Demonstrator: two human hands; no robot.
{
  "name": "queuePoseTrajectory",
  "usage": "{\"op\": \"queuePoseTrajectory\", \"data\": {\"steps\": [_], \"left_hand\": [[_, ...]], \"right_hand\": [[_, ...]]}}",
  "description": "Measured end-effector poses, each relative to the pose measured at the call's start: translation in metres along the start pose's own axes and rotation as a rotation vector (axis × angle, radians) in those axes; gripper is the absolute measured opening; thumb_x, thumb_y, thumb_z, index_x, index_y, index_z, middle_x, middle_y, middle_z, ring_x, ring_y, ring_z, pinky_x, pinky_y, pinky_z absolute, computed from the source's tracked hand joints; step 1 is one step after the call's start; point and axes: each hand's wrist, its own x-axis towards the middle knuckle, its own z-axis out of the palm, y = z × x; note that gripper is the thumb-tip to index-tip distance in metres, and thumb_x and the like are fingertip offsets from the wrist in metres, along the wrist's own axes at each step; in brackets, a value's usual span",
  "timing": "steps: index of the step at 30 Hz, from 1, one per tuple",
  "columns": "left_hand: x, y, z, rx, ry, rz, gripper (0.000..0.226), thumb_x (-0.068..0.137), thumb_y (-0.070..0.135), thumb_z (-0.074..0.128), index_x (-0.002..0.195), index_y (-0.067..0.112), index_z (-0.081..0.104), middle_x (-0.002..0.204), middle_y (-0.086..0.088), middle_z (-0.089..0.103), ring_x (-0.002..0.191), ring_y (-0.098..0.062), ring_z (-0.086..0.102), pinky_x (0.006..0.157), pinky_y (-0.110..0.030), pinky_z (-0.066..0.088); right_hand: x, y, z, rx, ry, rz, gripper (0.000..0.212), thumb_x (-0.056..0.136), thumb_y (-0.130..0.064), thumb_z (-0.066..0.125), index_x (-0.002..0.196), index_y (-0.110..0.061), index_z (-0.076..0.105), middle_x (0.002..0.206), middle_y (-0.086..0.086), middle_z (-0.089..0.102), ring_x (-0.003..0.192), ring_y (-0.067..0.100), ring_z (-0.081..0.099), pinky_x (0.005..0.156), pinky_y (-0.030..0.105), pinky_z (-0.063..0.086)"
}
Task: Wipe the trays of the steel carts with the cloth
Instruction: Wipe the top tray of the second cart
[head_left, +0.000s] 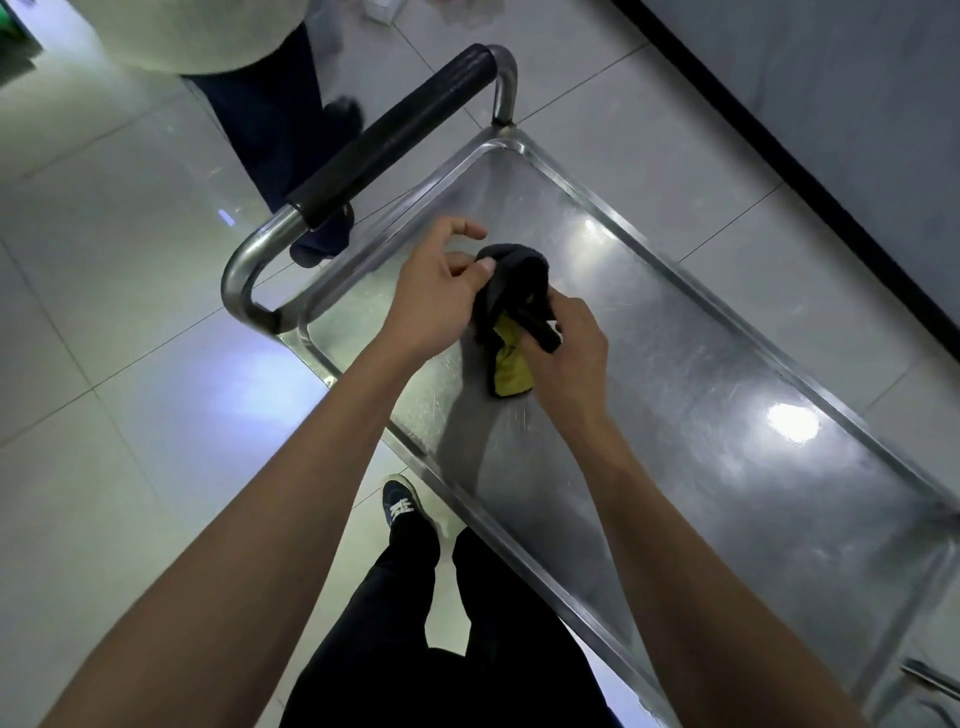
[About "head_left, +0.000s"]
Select stainless steel service cart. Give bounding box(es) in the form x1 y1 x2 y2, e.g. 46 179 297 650
277 127 960 728

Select black trousers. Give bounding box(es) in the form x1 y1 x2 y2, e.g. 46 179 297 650
281 509 616 728

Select white marble counter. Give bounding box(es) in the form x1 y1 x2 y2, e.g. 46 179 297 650
611 0 960 354

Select black grip steel cart handle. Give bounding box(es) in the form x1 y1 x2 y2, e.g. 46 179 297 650
221 43 520 337

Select person's left hand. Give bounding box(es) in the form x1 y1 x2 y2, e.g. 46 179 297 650
378 217 496 369

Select dark blue sneaker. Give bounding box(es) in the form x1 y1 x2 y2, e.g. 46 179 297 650
382 478 423 531

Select person's right forearm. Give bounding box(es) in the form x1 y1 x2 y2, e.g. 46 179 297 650
577 423 871 728

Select person's left forearm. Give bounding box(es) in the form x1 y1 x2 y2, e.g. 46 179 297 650
41 341 410 728

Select person's right hand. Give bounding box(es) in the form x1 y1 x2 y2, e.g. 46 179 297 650
517 288 613 445

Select grey and yellow cleaning cloth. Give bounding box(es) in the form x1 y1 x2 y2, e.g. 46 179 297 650
472 243 564 399

